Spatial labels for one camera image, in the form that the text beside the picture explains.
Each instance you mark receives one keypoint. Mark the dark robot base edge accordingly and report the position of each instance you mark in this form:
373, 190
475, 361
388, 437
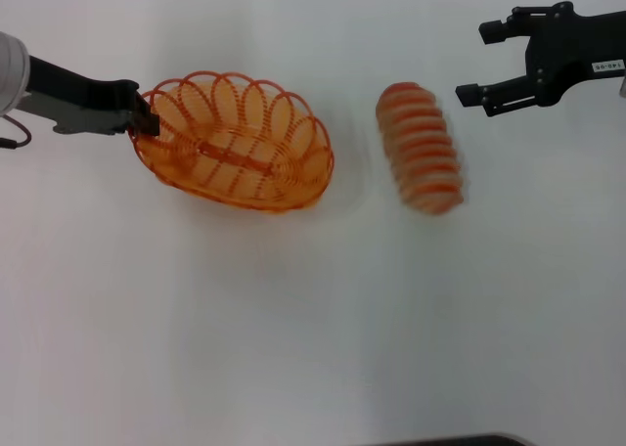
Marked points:
464, 440

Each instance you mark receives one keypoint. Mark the orange striped bread loaf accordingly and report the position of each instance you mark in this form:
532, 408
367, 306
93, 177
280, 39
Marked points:
423, 147

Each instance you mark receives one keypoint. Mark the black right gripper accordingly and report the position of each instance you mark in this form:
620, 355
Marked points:
572, 50

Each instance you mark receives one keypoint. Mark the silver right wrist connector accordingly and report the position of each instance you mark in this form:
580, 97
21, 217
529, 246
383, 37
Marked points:
623, 86

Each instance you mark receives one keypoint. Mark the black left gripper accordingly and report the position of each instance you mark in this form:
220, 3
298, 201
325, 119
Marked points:
83, 103

